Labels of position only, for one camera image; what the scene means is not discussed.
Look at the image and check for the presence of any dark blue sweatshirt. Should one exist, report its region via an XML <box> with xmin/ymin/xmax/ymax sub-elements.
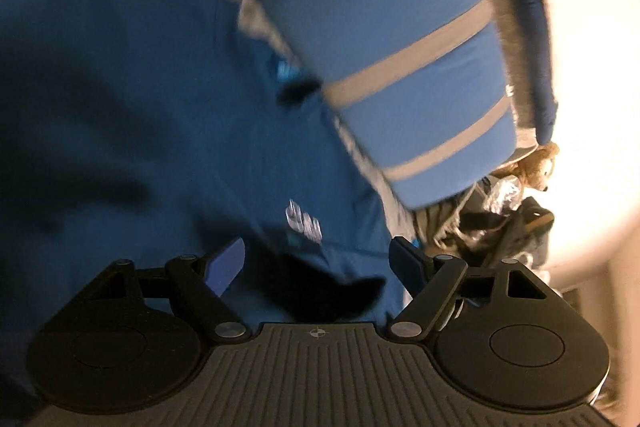
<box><xmin>1</xmin><ymin>0</ymin><xmax>404</xmax><ymax>385</ymax></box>

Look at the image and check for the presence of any brown teddy bear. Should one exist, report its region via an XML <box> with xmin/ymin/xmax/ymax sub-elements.
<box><xmin>495</xmin><ymin>142</ymin><xmax>560</xmax><ymax>192</ymax></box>

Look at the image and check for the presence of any right blue striped pillow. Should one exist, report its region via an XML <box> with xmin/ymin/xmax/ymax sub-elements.
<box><xmin>259</xmin><ymin>0</ymin><xmax>516</xmax><ymax>209</ymax></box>

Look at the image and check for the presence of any folded navy garment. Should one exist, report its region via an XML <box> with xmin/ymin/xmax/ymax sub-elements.
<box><xmin>514</xmin><ymin>0</ymin><xmax>558</xmax><ymax>145</ymax></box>

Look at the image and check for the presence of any grey floral cushion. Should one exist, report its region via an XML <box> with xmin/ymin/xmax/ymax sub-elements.
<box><xmin>491</xmin><ymin>0</ymin><xmax>538</xmax><ymax>164</ymax></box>

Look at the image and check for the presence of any black bag with straps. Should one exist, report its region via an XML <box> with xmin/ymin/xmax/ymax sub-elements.
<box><xmin>423</xmin><ymin>197</ymin><xmax>554</xmax><ymax>269</ymax></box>

